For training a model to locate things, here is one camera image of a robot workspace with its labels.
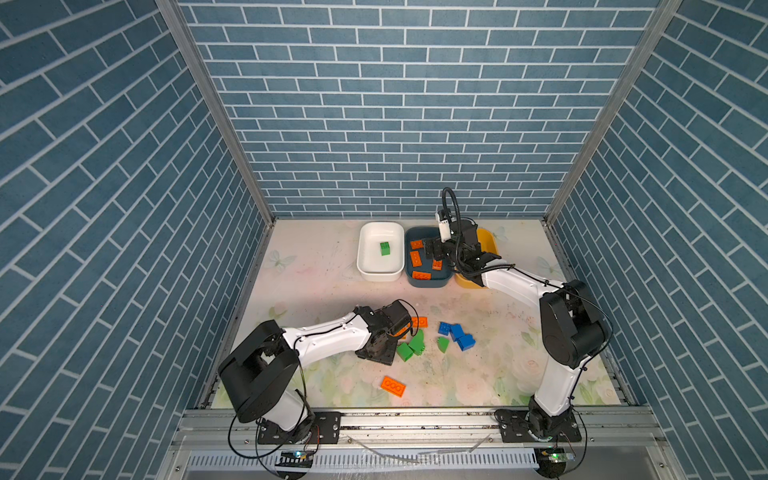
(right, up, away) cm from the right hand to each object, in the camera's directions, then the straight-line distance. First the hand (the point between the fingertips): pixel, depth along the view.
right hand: (434, 232), depth 94 cm
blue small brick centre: (+3, -29, -5) cm, 30 cm away
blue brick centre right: (+6, -30, -5) cm, 31 cm away
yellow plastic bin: (+22, -3, +16) cm, 27 cm away
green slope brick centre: (-5, -33, -6) cm, 34 cm away
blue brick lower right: (+9, -33, -7) cm, 35 cm away
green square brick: (-16, -5, +14) cm, 22 cm away
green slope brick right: (+2, -34, -5) cm, 34 cm away
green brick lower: (-10, -35, -9) cm, 37 cm away
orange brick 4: (-5, -28, -2) cm, 29 cm away
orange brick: (-5, -9, +13) cm, 17 cm away
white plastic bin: (-20, -12, +11) cm, 26 cm away
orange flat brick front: (-13, -43, -13) cm, 46 cm away
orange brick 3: (+2, -11, +9) cm, 14 cm away
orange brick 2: (-3, -14, +8) cm, 17 cm away
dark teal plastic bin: (+2, -15, +5) cm, 16 cm away
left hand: (-15, -36, -10) cm, 40 cm away
